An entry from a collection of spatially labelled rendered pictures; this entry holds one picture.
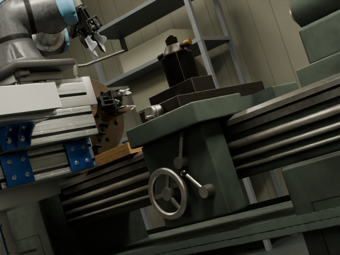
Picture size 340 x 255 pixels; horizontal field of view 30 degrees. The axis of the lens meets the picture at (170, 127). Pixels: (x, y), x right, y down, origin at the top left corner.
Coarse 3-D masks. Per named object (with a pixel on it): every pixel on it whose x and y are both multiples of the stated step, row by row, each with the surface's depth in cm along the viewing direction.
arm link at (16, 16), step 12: (0, 0) 176; (12, 0) 177; (24, 0) 178; (0, 12) 175; (12, 12) 176; (24, 12) 177; (0, 24) 175; (12, 24) 175; (24, 24) 177; (0, 36) 175
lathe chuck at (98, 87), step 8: (96, 80) 254; (96, 88) 253; (104, 88) 256; (112, 120) 254; (120, 120) 257; (112, 128) 253; (120, 128) 256; (104, 136) 249; (112, 136) 252; (120, 136) 254; (104, 144) 248; (112, 144) 250
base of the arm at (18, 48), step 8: (0, 40) 175; (8, 40) 175; (16, 40) 175; (24, 40) 176; (32, 40) 180; (0, 48) 175; (8, 48) 174; (16, 48) 174; (24, 48) 175; (32, 48) 177; (0, 56) 174; (8, 56) 173; (16, 56) 174; (24, 56) 173; (32, 56) 175; (40, 56) 177; (0, 64) 174; (8, 64) 172
